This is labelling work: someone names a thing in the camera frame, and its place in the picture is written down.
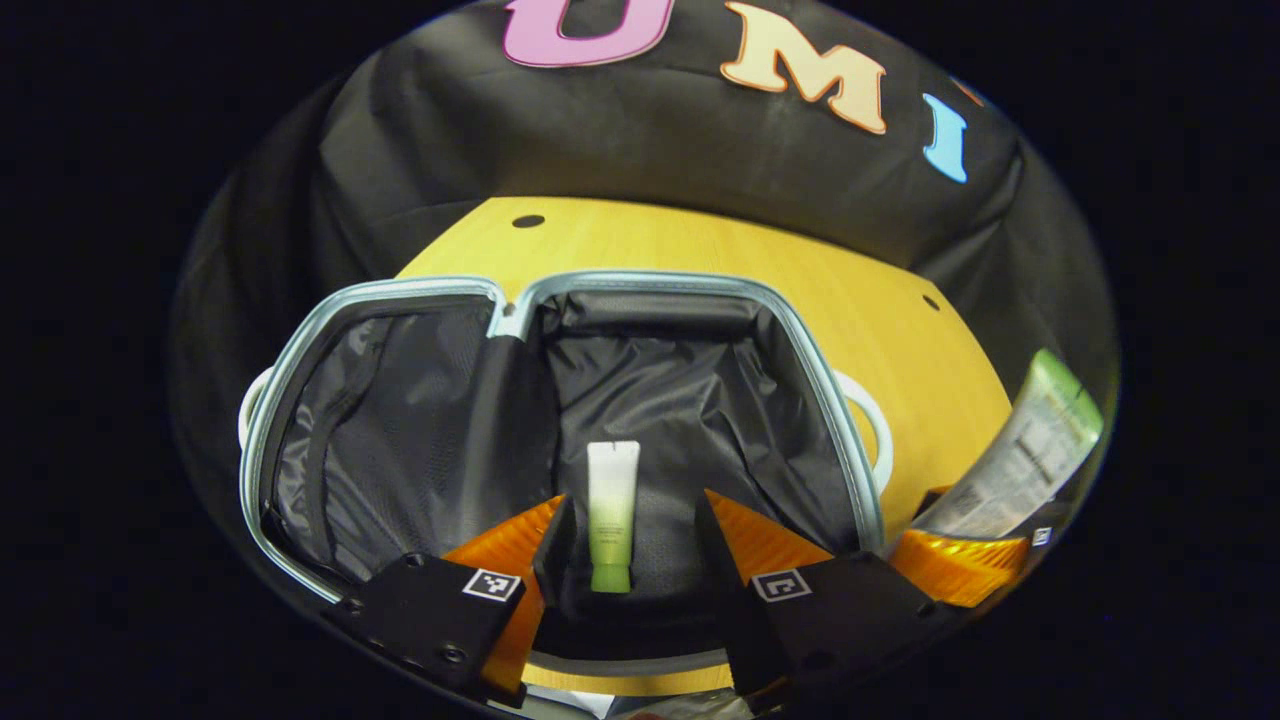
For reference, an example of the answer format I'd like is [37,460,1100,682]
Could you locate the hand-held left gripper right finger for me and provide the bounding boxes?
[693,488,966,713]

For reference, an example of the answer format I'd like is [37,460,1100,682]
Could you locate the black backdrop cloth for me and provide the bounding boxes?
[170,0,1121,561]

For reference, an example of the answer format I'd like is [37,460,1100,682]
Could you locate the small green white tube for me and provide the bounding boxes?
[586,441,641,594]

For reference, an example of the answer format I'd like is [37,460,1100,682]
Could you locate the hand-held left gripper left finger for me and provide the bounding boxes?
[325,492,578,709]

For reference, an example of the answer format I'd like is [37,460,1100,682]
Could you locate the large green white tube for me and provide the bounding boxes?
[915,348,1104,541]

